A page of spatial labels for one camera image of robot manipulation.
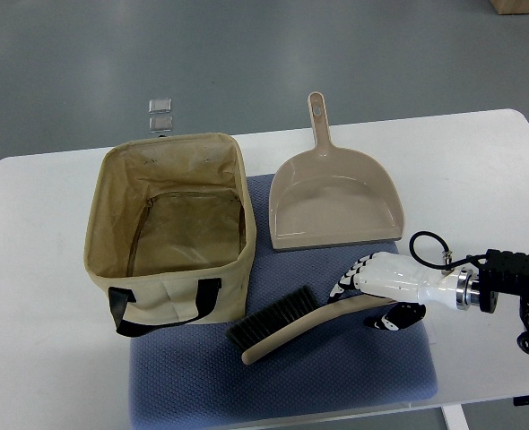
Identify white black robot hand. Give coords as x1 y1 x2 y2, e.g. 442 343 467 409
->
327 252 459 331

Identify beige hand broom black bristles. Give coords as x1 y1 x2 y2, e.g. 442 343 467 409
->
226 286 394 366

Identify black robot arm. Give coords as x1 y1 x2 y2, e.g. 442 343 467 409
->
409 230 529 355

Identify beige plastic dustpan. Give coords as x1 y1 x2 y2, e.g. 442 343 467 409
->
269 92 404 251

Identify white table leg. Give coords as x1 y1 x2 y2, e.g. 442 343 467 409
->
441 404 470 430

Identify blue cushion mat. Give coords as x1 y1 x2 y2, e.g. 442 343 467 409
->
127 173 440 429

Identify lower clear floor plate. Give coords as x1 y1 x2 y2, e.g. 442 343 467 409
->
149 115 173 133

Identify clear floor plate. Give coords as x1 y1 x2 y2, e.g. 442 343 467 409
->
149 98 172 114
149 115 173 133

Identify upper clear floor plate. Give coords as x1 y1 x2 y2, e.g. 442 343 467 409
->
149 98 172 114

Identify cardboard box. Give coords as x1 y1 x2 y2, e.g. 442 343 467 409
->
490 0 529 15

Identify beige fabric bag black handles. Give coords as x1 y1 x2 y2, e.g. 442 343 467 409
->
83 133 256 337

